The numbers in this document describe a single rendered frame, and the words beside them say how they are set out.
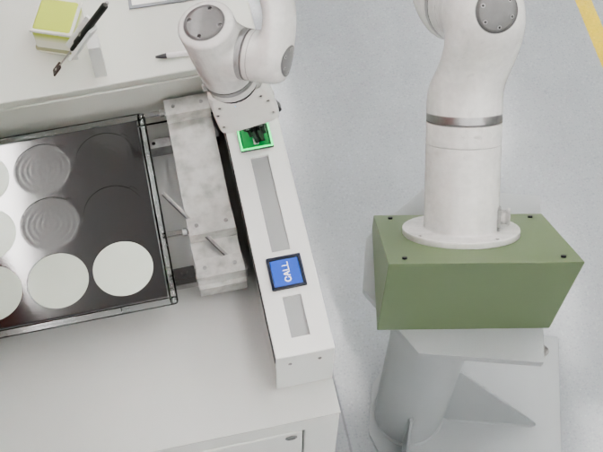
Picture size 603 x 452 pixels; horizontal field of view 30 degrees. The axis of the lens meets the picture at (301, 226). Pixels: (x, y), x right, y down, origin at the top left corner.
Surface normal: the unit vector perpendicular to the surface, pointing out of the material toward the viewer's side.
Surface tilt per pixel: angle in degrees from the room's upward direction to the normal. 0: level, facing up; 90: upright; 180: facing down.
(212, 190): 0
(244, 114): 90
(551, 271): 90
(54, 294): 0
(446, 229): 51
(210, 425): 0
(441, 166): 57
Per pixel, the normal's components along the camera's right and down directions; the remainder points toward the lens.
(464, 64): -0.15, 0.77
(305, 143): 0.00, -0.45
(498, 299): 0.01, 0.89
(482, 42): 0.08, 0.77
